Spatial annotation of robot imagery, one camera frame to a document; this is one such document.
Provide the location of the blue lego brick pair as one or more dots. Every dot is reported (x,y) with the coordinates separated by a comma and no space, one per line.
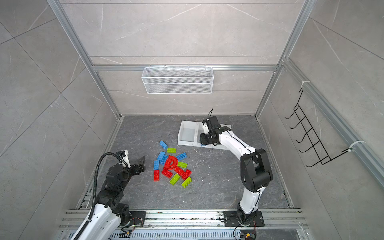
(161,156)
(164,159)

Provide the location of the red lego brick upright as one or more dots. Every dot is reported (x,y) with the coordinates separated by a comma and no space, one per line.
(156,177)

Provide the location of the red lego brick small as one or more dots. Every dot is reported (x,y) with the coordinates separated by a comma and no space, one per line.
(167,173)

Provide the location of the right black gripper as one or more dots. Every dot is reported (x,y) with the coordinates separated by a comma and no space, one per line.
(203,140)

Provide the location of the red arch lego piece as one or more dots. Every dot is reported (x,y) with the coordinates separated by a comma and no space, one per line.
(171,163)

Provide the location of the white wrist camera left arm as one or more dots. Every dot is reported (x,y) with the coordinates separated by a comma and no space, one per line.
(125,159)

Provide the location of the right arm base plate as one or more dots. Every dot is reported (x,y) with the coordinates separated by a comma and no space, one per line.
(237,218)

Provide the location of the red lego brick right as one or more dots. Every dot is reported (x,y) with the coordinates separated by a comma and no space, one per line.
(186,174)

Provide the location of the white middle plastic bin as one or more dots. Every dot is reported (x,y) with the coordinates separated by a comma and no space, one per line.
(199,130)

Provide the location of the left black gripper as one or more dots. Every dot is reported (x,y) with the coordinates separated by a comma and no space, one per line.
(137,171)

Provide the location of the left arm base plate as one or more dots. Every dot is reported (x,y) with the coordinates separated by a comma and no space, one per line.
(133,218)

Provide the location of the green lego brick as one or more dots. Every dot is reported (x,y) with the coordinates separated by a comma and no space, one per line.
(175,179)
(186,182)
(172,150)
(182,165)

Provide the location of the blue lego brick pair right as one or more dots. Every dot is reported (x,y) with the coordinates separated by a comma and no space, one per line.
(164,159)

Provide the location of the white plastic bin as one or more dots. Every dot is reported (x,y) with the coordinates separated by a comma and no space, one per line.
(214,136)
(188,133)
(199,130)

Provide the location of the black wire hook rack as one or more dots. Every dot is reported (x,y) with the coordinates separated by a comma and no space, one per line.
(310,134)

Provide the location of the white left plastic bin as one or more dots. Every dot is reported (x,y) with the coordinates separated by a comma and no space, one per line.
(188,133)

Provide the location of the blue lego brick pair left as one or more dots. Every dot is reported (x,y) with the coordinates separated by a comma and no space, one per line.
(161,156)

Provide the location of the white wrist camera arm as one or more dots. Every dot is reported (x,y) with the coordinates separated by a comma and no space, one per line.
(205,128)
(125,159)

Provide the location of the red lego brick center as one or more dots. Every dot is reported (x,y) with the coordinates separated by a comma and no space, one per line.
(179,171)

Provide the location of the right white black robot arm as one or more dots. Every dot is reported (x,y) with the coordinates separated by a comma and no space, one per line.
(255,167)

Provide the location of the white wire mesh basket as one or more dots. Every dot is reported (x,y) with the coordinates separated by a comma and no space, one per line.
(178,80)

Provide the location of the white right plastic bin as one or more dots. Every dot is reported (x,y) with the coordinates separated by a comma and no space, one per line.
(214,136)

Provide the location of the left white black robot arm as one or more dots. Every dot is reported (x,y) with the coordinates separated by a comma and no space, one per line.
(108,213)

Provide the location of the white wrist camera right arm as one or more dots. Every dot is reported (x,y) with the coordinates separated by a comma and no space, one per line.
(205,128)

